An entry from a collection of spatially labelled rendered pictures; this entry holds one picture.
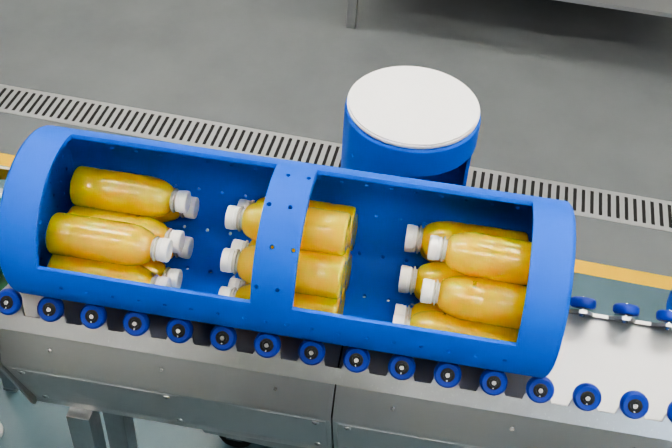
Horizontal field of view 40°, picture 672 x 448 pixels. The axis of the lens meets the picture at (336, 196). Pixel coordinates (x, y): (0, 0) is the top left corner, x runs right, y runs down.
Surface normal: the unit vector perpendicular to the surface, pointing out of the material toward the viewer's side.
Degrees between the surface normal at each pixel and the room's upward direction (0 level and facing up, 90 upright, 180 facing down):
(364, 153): 90
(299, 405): 70
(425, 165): 90
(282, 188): 7
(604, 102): 0
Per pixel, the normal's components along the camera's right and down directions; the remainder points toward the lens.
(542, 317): -0.12, 0.24
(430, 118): 0.05, -0.74
